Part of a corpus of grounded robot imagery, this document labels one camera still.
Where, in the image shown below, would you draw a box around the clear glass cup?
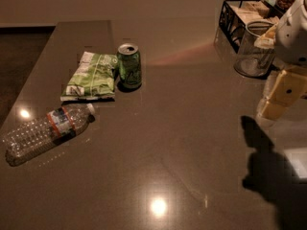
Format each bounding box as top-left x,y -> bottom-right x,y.
234,21 -> 274,78

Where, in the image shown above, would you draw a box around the black wire basket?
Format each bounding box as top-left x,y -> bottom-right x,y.
219,0 -> 283,52

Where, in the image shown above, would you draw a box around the clear plastic water bottle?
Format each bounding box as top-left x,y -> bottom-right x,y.
1,103 -> 95,167

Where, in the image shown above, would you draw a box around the green soda can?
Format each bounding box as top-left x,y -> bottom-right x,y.
117,43 -> 142,90

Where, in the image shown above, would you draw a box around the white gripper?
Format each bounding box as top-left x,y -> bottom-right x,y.
257,0 -> 307,121

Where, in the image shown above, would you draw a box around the tea packets in basket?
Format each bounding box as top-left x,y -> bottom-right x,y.
230,1 -> 279,38

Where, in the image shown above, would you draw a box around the green chip bag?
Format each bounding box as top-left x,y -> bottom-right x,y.
60,52 -> 118,102

